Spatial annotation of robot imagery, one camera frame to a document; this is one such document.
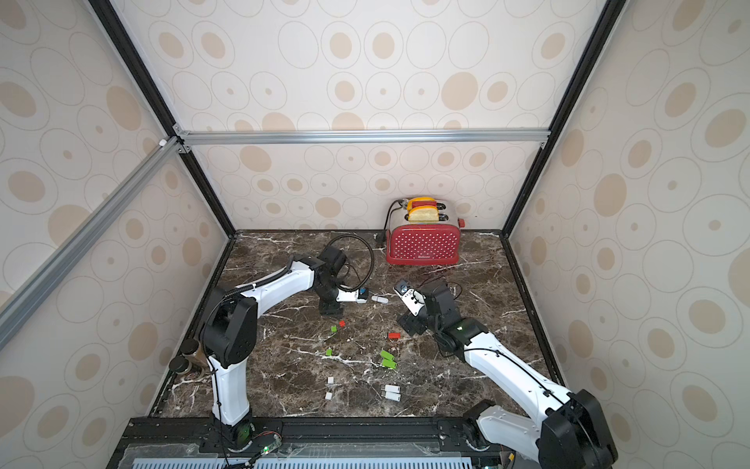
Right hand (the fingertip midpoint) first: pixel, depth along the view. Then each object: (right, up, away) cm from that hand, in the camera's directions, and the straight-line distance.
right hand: (411, 304), depth 83 cm
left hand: (-20, -1, +10) cm, 22 cm away
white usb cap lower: (-23, -25, -3) cm, 34 cm away
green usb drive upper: (-7, -16, +5) cm, 18 cm away
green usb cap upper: (-23, -9, +10) cm, 27 cm away
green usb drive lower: (-6, -18, +3) cm, 19 cm away
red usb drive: (-4, -11, +9) cm, 15 cm away
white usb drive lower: (-5, -25, -3) cm, 25 cm away
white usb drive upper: (-5, -23, -1) cm, 24 cm away
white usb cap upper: (-23, -22, 0) cm, 32 cm away
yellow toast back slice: (+5, +33, +17) cm, 37 cm away
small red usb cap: (-21, -8, +12) cm, 26 cm away
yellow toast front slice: (+6, +28, +15) cm, 32 cm away
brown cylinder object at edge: (-60, -15, -3) cm, 62 cm away
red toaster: (+6, +18, +17) cm, 26 cm away
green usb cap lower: (-24, -15, +5) cm, 29 cm away
